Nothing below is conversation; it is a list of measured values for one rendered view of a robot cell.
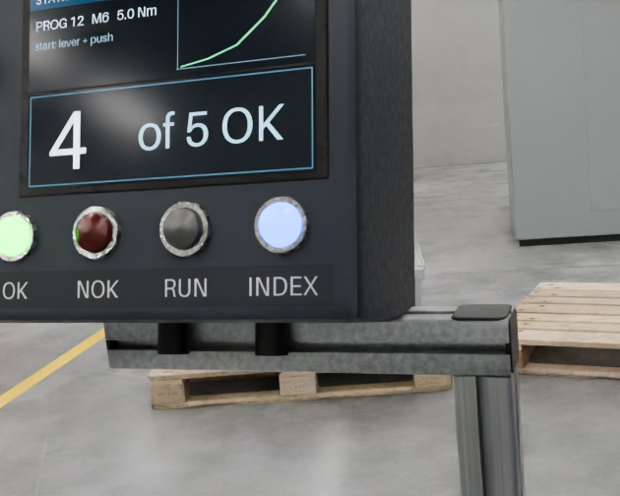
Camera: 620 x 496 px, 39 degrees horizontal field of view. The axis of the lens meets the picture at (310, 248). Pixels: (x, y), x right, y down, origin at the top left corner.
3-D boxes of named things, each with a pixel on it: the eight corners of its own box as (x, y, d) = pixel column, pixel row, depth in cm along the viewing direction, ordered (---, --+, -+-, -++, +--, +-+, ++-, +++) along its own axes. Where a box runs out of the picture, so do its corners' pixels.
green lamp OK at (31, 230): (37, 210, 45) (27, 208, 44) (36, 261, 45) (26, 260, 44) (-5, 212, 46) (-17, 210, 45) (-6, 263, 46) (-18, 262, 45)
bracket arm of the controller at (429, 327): (520, 359, 47) (517, 304, 46) (513, 377, 44) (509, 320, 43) (134, 353, 55) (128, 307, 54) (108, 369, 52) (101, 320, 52)
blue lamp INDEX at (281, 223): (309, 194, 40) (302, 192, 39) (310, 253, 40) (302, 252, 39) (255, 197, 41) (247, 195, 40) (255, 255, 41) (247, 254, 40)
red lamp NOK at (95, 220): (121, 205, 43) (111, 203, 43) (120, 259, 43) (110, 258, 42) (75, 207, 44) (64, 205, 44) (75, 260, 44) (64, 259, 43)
